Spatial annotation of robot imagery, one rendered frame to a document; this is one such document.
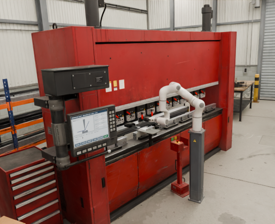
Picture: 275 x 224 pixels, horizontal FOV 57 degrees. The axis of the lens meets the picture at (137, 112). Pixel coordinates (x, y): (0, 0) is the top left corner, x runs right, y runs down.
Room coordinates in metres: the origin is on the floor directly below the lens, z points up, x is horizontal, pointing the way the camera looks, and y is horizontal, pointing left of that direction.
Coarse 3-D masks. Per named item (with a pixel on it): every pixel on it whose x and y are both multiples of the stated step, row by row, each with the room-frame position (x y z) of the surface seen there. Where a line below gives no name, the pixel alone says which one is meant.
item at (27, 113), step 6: (18, 114) 4.02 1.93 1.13; (24, 114) 4.06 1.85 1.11; (30, 114) 3.97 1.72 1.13; (36, 114) 4.03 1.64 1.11; (0, 120) 3.72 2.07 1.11; (6, 120) 3.64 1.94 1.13; (18, 120) 3.71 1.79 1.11; (24, 120) 3.79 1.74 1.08; (30, 120) 3.86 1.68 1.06; (0, 126) 3.47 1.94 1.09; (6, 126) 3.53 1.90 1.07
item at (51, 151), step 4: (68, 144) 2.31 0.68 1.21; (48, 148) 2.23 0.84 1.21; (52, 148) 2.22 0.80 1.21; (68, 148) 2.36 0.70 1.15; (44, 152) 2.15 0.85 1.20; (48, 152) 2.13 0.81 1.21; (52, 152) 2.12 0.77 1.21; (44, 156) 2.16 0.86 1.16; (48, 156) 2.11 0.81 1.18; (52, 156) 2.05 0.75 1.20; (52, 160) 2.06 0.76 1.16
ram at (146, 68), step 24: (96, 48) 2.85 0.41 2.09; (120, 48) 3.10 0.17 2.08; (144, 48) 3.40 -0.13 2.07; (168, 48) 3.76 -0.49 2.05; (192, 48) 4.22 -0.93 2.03; (216, 48) 4.79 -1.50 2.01; (120, 72) 3.09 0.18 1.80; (144, 72) 3.39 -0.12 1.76; (168, 72) 3.76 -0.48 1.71; (192, 72) 4.22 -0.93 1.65; (216, 72) 4.81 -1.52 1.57; (120, 96) 3.07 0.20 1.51; (144, 96) 3.37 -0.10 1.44; (168, 96) 3.75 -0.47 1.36
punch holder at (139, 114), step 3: (141, 105) 3.32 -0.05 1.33; (144, 105) 3.37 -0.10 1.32; (135, 108) 3.30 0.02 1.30; (138, 108) 3.29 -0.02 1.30; (141, 108) 3.32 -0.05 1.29; (144, 108) 3.37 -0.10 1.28; (135, 111) 3.30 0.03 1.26; (138, 111) 3.28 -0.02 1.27; (141, 111) 3.33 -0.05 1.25; (144, 111) 3.36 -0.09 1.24; (135, 114) 3.31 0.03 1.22; (138, 114) 3.28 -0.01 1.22; (141, 114) 3.31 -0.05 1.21; (144, 114) 3.36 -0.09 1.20; (135, 117) 3.31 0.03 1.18; (138, 117) 3.28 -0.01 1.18
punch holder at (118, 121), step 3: (120, 111) 3.05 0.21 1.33; (117, 114) 3.02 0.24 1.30; (120, 114) 3.05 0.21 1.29; (123, 114) 3.09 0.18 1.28; (120, 117) 3.06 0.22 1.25; (123, 117) 3.08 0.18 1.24; (117, 120) 3.01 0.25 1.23; (120, 120) 3.05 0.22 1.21; (123, 120) 3.08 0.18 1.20; (117, 123) 3.01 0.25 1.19; (120, 123) 3.04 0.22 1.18
